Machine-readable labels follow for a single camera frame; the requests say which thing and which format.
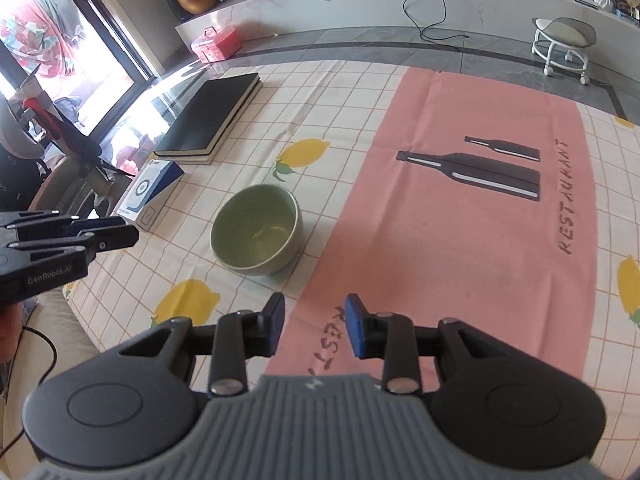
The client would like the white rolling stool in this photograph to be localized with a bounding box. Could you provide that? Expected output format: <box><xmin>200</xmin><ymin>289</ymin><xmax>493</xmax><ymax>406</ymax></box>
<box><xmin>531</xmin><ymin>16</ymin><xmax>597</xmax><ymax>86</ymax></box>

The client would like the thin black floor cable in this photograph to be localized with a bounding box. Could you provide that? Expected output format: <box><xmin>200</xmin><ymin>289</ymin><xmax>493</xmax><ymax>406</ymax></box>
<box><xmin>0</xmin><ymin>324</ymin><xmax>57</xmax><ymax>457</ymax></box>

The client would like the white and blue box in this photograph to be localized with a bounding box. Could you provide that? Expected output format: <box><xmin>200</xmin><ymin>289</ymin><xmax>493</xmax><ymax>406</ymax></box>
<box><xmin>116</xmin><ymin>159</ymin><xmax>186</xmax><ymax>234</ymax></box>

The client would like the green ceramic bowl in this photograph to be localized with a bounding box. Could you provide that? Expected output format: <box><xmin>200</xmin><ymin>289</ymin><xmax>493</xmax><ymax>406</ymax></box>
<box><xmin>210</xmin><ymin>184</ymin><xmax>304</xmax><ymax>276</ymax></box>

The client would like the black notebook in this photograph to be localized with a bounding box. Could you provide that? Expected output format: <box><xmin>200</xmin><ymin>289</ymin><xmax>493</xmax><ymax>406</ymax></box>
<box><xmin>152</xmin><ymin>72</ymin><xmax>264</xmax><ymax>165</ymax></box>

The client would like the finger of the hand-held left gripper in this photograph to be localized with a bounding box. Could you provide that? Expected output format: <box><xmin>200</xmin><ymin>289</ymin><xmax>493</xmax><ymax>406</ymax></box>
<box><xmin>0</xmin><ymin>210</ymin><xmax>126</xmax><ymax>242</ymax></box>
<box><xmin>10</xmin><ymin>225</ymin><xmax>140</xmax><ymax>266</ymax></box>

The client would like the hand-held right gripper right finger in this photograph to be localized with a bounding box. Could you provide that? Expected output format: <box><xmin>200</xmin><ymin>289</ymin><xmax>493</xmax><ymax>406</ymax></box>
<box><xmin>344</xmin><ymin>294</ymin><xmax>522</xmax><ymax>395</ymax></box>

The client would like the black and red tripod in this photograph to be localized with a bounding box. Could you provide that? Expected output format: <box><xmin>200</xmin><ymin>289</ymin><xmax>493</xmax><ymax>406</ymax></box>
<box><xmin>14</xmin><ymin>64</ymin><xmax>137</xmax><ymax>182</ymax></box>

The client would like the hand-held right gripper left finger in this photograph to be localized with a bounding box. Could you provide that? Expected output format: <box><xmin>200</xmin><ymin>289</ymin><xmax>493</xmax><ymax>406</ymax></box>
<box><xmin>117</xmin><ymin>291</ymin><xmax>287</xmax><ymax>397</ymax></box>

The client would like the pink printed placemat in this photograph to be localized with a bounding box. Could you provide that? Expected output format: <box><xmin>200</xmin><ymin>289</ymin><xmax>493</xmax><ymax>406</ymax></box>
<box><xmin>264</xmin><ymin>66</ymin><xmax>599</xmax><ymax>382</ymax></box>

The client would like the pink box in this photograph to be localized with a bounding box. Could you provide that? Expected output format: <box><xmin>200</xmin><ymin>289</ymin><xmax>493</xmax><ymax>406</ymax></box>
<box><xmin>191</xmin><ymin>27</ymin><xmax>243</xmax><ymax>64</ymax></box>

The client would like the floral curtain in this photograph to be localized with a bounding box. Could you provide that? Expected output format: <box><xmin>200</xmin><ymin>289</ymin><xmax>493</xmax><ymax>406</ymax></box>
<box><xmin>0</xmin><ymin>0</ymin><xmax>83</xmax><ymax>107</ymax></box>

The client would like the lemon print checked tablecloth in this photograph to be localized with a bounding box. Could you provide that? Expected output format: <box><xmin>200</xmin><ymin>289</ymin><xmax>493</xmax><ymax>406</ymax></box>
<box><xmin>65</xmin><ymin>60</ymin><xmax>640</xmax><ymax>480</ymax></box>

